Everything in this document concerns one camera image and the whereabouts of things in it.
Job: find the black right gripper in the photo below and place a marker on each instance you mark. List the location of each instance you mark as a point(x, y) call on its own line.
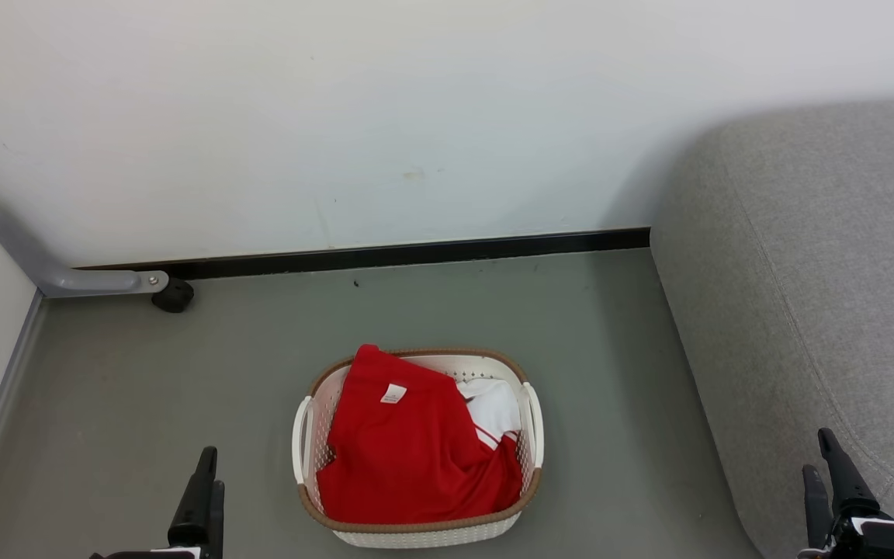
point(889, 542)

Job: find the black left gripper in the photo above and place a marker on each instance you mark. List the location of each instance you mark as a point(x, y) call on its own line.
point(160, 554)

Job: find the red shirt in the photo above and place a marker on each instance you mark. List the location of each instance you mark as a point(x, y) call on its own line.
point(408, 458)

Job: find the grey fabric sofa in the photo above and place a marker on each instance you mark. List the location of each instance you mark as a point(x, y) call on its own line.
point(819, 295)

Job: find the white woven laundry basket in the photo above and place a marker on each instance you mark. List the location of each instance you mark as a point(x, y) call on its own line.
point(416, 534)

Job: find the black round rubber foot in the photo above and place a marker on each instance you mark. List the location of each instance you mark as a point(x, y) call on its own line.
point(174, 296)

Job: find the white garment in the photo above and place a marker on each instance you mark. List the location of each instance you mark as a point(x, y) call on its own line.
point(493, 407)

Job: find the black skirting board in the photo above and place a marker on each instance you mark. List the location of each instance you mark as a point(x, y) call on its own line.
point(385, 255)

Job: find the grey metal bracket leg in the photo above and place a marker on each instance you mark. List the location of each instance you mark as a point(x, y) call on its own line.
point(59, 278)

